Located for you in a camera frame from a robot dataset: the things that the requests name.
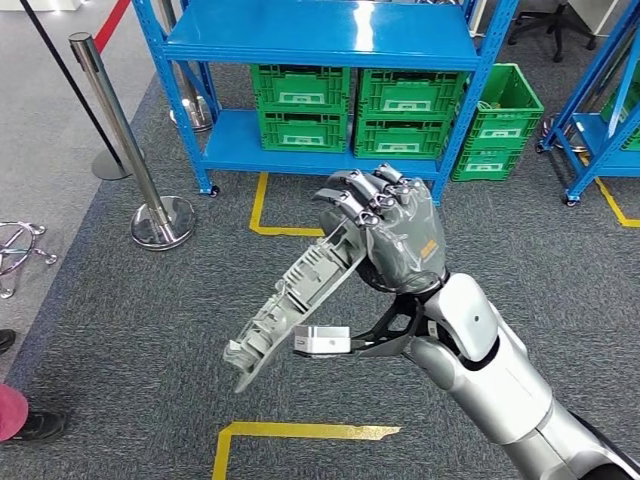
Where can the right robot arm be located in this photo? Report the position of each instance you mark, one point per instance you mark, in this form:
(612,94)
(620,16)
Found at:
(500,384)

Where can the black camera bracket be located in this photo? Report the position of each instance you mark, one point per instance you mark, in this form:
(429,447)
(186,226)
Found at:
(415,311)

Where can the chrome stanchion base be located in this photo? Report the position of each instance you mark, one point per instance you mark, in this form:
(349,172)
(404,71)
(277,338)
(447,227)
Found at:
(562,136)

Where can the chrome stanchion post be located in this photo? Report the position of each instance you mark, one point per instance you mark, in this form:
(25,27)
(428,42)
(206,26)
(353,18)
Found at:
(125,132)
(192,99)

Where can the grey plastic wheel hubcap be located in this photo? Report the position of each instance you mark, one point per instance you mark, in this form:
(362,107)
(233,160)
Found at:
(300,285)

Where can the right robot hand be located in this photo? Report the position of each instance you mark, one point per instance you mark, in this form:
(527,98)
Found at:
(410,245)

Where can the yellow floor tape marking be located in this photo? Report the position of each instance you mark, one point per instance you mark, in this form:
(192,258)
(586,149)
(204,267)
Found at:
(615,205)

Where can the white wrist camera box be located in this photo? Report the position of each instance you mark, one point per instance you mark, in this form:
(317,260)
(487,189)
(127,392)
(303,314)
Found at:
(322,340)

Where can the blue metal shelf rack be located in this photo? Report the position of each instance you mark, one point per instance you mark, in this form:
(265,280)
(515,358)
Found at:
(320,33)
(595,129)

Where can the chrome star base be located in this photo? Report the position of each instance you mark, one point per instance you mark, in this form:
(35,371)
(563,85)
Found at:
(15,242)

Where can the black office chair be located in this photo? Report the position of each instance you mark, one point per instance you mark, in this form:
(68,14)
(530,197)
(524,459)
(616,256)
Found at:
(555,26)

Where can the white desk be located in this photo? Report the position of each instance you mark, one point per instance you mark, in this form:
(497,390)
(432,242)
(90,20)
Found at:
(595,13)

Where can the red barrier belt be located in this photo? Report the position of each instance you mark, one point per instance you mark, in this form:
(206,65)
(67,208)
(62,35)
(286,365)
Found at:
(112,23)

